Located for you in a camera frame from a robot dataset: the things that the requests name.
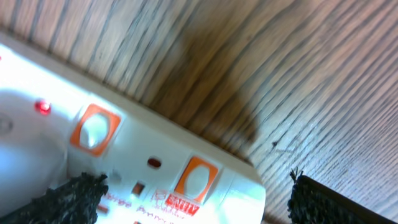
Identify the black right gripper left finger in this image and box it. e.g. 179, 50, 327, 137
1, 172, 109, 224

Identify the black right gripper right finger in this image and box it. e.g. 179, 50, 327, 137
287, 169, 397, 224

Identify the white charger plug adapter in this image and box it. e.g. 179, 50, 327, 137
1, 88, 81, 216

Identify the white power extension strip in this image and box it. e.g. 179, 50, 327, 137
1, 34, 266, 223

